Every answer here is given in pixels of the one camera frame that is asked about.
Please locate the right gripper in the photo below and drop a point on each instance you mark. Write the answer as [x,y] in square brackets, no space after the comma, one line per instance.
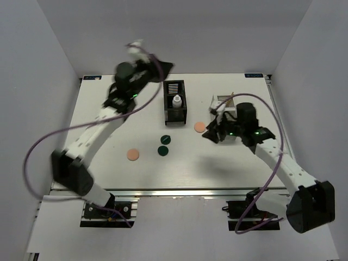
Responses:
[213,128]

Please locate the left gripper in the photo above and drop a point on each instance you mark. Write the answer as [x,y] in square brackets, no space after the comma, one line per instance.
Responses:
[159,70]

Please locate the peach makeup sponge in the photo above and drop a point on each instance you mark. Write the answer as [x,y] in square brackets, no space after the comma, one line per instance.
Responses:
[133,154]
[199,127]

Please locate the white lotion bottle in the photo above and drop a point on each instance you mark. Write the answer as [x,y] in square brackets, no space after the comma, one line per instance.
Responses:
[176,101]

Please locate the green round compact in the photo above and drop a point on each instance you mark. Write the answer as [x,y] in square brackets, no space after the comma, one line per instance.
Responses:
[163,150]
[165,139]

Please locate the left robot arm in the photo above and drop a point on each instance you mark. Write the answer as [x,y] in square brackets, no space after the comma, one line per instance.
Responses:
[70,166]

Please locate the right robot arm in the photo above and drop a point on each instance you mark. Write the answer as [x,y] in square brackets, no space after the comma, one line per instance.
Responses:
[310,204]

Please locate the black slotted organizer box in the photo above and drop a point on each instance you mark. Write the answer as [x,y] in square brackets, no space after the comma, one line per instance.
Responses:
[174,115]

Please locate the white slotted organizer box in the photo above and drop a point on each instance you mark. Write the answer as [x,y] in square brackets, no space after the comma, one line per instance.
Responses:
[223,99]

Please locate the right blue table sticker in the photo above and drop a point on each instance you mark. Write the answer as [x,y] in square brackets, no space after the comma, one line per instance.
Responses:
[253,75]

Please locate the blue table sticker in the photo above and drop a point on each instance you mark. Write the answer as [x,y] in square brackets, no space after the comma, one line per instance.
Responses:
[97,77]
[253,75]

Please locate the left blue table sticker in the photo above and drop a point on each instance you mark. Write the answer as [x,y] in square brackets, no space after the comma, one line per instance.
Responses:
[97,77]

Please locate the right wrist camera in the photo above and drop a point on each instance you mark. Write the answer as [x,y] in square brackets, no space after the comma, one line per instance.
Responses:
[216,109]

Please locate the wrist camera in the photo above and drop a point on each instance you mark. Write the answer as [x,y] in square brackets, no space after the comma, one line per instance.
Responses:
[216,109]
[135,51]

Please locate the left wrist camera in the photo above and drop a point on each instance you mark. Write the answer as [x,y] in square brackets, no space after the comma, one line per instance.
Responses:
[135,51]

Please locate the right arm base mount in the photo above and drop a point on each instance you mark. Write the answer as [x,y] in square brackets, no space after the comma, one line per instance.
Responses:
[235,209]

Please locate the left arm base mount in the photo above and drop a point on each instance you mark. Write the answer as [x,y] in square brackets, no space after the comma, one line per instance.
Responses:
[123,216]

